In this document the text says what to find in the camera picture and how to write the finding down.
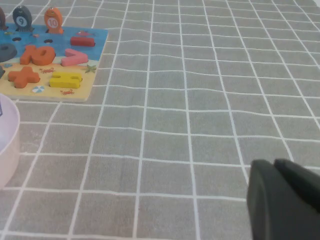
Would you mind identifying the orange wooden plus sign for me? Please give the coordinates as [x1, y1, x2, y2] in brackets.
[7, 66, 41, 90]

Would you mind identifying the grey checkered tablecloth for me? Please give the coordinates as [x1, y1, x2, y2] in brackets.
[0, 0, 320, 240]

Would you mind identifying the dark blue fish numbered nine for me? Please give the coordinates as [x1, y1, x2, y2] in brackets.
[12, 5, 34, 32]

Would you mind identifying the orange fish numbered ten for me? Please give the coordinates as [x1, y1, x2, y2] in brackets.
[44, 7, 64, 35]

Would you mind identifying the pink wooden greater-than sign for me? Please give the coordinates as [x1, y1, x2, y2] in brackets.
[60, 48, 89, 67]

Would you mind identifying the wooden sea-themed puzzle board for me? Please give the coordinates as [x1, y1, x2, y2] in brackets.
[0, 23, 109, 103]

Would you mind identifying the orange wooden number ten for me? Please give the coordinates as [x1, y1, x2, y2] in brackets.
[19, 44, 56, 66]

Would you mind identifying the dark slate number nine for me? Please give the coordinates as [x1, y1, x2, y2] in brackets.
[0, 42, 17, 63]

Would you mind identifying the red wooden minus sign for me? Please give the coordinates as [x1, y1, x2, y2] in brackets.
[70, 36, 96, 47]

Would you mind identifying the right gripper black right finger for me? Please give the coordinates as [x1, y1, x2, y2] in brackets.
[274, 158, 320, 214]

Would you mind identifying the yellow wooden equals sign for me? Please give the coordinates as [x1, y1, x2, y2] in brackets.
[49, 71, 84, 89]

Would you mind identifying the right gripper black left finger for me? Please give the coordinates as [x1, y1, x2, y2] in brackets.
[246, 158, 320, 240]

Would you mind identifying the pink plastic bowl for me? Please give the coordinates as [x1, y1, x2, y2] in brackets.
[0, 93, 21, 190]

